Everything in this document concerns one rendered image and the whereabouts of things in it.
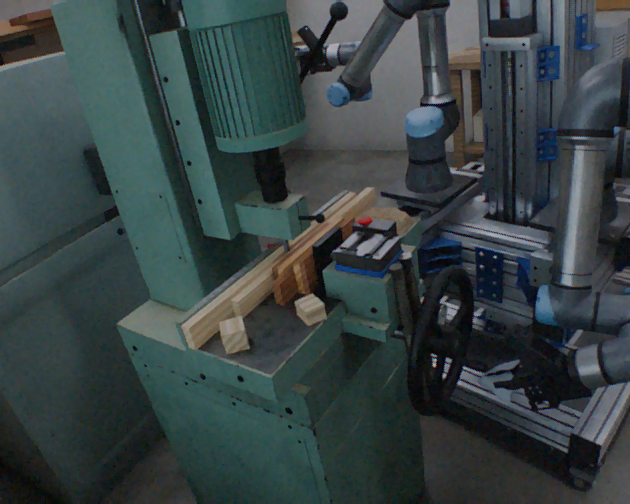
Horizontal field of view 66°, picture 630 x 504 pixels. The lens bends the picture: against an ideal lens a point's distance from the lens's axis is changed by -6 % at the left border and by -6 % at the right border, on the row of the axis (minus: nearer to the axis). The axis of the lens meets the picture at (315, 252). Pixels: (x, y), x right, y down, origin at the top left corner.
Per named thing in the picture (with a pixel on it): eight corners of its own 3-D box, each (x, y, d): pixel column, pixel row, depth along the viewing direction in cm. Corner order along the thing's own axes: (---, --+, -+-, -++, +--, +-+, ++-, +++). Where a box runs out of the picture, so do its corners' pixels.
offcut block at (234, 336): (250, 348, 90) (244, 329, 88) (227, 354, 90) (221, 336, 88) (246, 334, 94) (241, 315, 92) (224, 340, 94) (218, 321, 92)
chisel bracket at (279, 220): (294, 248, 102) (285, 209, 98) (241, 239, 110) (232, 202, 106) (314, 231, 108) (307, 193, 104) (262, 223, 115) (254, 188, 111)
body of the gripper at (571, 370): (529, 412, 94) (591, 404, 85) (508, 378, 93) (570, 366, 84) (539, 386, 99) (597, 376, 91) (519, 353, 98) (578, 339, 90)
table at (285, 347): (324, 423, 80) (318, 396, 77) (191, 371, 97) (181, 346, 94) (460, 244, 122) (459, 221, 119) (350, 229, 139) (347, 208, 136)
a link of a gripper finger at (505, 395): (485, 409, 101) (526, 403, 94) (471, 386, 100) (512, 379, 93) (490, 399, 103) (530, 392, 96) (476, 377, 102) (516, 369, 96)
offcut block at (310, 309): (315, 307, 98) (312, 293, 97) (327, 318, 94) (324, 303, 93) (297, 315, 97) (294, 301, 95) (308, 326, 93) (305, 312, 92)
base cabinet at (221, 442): (357, 609, 129) (313, 432, 95) (203, 520, 161) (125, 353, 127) (427, 483, 160) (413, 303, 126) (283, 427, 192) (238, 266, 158)
